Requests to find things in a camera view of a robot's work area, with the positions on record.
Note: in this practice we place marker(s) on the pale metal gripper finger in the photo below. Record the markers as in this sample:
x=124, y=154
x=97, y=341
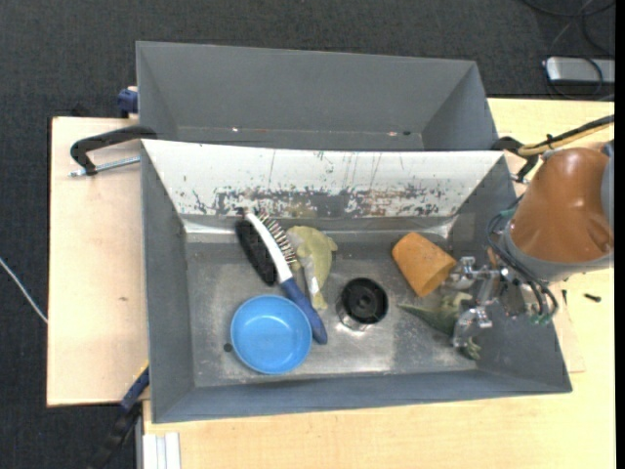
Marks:
x=467, y=269
x=472, y=319

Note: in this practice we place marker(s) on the green toy dinosaur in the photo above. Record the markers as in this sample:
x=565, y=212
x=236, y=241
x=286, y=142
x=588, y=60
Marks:
x=437, y=318

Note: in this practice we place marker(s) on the orange cup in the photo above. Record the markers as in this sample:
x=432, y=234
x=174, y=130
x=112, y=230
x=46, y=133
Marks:
x=422, y=262

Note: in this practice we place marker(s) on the black round lid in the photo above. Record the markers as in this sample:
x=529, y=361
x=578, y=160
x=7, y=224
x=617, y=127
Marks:
x=363, y=301

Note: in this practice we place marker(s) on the pale yellow-green cloth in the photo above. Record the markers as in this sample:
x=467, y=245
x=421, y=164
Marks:
x=317, y=254

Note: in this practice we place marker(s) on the blue bowl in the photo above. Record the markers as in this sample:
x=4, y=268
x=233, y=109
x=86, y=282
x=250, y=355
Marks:
x=271, y=335

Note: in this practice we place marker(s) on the grey metal bin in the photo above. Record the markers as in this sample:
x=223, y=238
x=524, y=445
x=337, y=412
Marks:
x=303, y=91

